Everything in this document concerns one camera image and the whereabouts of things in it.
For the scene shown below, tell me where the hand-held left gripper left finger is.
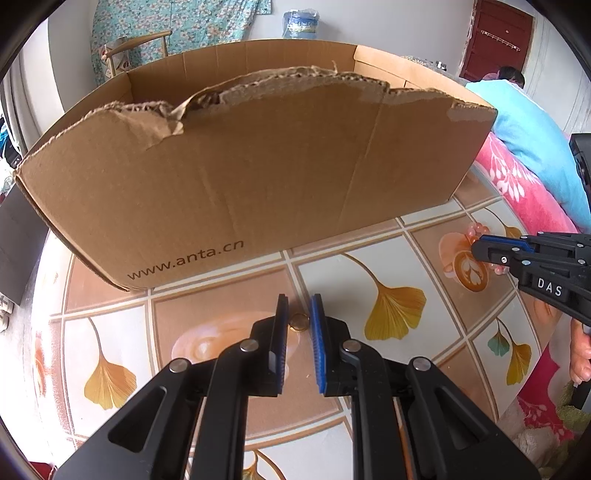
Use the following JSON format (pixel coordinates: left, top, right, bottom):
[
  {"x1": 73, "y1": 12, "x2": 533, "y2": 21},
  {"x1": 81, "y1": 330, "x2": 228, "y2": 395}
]
[{"x1": 55, "y1": 293, "x2": 289, "y2": 480}]

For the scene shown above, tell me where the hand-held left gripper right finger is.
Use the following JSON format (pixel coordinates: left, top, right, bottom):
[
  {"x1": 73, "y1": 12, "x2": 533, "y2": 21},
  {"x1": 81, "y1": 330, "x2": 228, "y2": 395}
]
[{"x1": 310, "y1": 293, "x2": 539, "y2": 480}]

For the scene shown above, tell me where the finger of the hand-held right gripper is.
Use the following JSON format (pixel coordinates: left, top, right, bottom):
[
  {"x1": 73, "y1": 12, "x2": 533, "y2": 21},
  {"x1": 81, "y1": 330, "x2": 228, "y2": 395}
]
[
  {"x1": 471, "y1": 234, "x2": 536, "y2": 278},
  {"x1": 524, "y1": 233, "x2": 591, "y2": 267}
]

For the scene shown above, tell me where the pink bead bracelet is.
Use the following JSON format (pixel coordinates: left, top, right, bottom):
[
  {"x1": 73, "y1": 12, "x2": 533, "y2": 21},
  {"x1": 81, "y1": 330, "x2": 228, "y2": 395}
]
[{"x1": 465, "y1": 222, "x2": 508, "y2": 276}]

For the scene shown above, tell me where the brown cardboard box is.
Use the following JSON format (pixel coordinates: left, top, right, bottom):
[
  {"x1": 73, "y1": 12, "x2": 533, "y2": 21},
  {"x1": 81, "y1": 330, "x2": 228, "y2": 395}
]
[{"x1": 14, "y1": 38, "x2": 498, "y2": 292}]

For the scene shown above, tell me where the person's right hand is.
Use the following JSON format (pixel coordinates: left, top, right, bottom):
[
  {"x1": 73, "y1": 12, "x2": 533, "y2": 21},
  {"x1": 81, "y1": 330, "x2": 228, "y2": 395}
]
[{"x1": 568, "y1": 318, "x2": 591, "y2": 384}]

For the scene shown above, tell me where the tile-patterned table cover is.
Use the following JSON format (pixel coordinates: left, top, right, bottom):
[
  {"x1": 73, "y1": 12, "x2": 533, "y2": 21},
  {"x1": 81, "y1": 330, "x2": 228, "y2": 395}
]
[{"x1": 30, "y1": 171, "x2": 583, "y2": 480}]

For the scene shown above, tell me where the blue pillow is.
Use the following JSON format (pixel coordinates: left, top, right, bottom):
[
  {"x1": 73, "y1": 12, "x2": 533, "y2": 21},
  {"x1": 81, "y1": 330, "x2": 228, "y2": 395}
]
[{"x1": 464, "y1": 78, "x2": 591, "y2": 227}]

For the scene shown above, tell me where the white and green fluffy robe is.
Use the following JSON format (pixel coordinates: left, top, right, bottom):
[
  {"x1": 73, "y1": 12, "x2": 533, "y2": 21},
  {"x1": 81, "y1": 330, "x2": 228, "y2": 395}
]
[{"x1": 499, "y1": 401, "x2": 591, "y2": 480}]

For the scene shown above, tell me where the dark red door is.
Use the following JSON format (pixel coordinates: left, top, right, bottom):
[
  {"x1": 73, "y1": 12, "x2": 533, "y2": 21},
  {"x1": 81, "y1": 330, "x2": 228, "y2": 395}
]
[{"x1": 459, "y1": 0, "x2": 536, "y2": 81}]

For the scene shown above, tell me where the grey patterned pillow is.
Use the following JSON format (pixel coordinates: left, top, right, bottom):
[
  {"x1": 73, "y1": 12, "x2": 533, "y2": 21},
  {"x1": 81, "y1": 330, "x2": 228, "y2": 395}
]
[{"x1": 401, "y1": 54, "x2": 451, "y2": 75}]

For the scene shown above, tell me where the metal hook rack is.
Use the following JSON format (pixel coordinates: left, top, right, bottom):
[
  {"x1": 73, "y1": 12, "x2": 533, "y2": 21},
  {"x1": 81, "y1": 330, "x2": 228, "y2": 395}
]
[{"x1": 480, "y1": 30, "x2": 521, "y2": 50}]

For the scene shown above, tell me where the red mat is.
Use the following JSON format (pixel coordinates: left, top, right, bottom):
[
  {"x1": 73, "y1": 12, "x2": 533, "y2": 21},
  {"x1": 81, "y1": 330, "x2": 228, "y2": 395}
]
[{"x1": 28, "y1": 459, "x2": 58, "y2": 480}]

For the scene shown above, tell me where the dark grey board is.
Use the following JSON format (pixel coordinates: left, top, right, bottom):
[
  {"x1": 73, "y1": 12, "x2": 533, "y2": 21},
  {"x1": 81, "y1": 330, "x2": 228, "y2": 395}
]
[{"x1": 0, "y1": 185, "x2": 49, "y2": 305}]

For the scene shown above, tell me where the blue water bottle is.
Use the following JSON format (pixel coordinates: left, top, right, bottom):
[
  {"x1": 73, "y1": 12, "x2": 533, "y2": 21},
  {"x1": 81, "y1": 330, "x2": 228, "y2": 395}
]
[{"x1": 283, "y1": 9, "x2": 321, "y2": 40}]

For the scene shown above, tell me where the teal floral cloth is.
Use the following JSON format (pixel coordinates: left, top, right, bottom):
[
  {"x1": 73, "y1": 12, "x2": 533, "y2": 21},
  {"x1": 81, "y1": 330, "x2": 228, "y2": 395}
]
[{"x1": 90, "y1": 0, "x2": 273, "y2": 86}]

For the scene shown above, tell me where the pile of clothes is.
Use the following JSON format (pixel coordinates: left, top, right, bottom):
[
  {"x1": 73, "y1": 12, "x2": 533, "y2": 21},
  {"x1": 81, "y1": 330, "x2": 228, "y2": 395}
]
[{"x1": 0, "y1": 115, "x2": 24, "y2": 199}]

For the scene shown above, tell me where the wooden chair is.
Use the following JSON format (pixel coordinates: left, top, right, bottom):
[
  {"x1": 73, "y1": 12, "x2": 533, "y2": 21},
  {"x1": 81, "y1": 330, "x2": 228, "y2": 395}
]
[{"x1": 102, "y1": 30, "x2": 174, "y2": 84}]

